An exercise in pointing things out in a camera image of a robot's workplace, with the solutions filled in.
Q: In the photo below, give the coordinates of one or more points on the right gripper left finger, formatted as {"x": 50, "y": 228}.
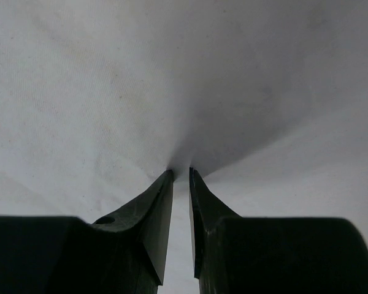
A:
{"x": 148, "y": 217}

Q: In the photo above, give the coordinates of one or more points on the beige cloth wrap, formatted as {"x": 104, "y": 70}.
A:
{"x": 267, "y": 99}

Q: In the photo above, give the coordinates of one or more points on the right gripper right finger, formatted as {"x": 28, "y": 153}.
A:
{"x": 216, "y": 229}

